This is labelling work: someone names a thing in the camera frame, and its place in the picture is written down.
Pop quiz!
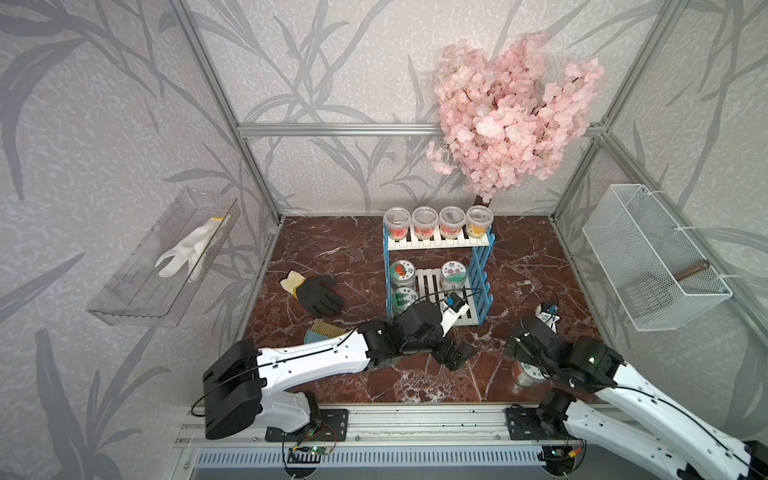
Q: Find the carrot lid seed container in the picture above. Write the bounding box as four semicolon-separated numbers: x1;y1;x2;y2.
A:
512;360;547;389

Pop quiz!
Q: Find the green label seed container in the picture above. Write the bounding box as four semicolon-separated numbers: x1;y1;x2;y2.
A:
391;287;419;315

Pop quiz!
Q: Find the strawberry lid seed container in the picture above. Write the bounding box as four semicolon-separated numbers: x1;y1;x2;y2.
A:
389;260;416;289

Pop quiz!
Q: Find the pink flower lid container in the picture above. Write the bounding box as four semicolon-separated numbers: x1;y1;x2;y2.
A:
440;260;468;292

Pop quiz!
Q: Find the clear seed container red label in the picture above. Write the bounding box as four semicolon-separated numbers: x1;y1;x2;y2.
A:
383;207;411;241

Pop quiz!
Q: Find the small clear container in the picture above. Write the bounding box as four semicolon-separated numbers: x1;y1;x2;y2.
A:
466;205;494;238

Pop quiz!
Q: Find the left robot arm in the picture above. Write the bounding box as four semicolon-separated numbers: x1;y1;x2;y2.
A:
199;294;477;440

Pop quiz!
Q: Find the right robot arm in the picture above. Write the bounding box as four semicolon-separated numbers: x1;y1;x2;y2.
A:
505;318;767;479

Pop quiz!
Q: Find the blue white two-tier shelf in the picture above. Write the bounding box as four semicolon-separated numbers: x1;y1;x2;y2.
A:
382;223;495;327

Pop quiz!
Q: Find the blue hand brush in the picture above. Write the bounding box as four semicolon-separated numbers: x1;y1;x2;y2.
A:
304;320;347;344

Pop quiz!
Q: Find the black work glove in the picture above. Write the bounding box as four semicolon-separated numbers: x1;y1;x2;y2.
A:
280;271;343;318

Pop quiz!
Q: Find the pink artificial blossom tree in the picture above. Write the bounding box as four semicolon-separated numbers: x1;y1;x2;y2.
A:
426;33;604;203

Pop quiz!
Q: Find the white glove in tray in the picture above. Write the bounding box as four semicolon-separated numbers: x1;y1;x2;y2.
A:
155;217;226;283

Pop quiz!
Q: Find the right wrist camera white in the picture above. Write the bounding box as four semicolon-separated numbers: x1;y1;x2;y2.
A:
535;302;560;332

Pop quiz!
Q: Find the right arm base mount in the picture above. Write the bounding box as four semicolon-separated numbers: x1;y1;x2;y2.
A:
504;389;576;441

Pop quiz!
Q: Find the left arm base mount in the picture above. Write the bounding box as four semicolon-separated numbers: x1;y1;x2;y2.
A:
265;392;350;443

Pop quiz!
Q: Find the wooden handled brush in basket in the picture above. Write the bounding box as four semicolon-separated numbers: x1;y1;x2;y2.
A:
622;260;711;310

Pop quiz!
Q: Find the white wire mesh basket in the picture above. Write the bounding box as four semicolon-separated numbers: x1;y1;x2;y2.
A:
583;184;732;332

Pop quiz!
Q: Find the clear acrylic wall tray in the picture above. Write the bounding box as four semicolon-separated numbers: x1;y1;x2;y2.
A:
87;188;241;328

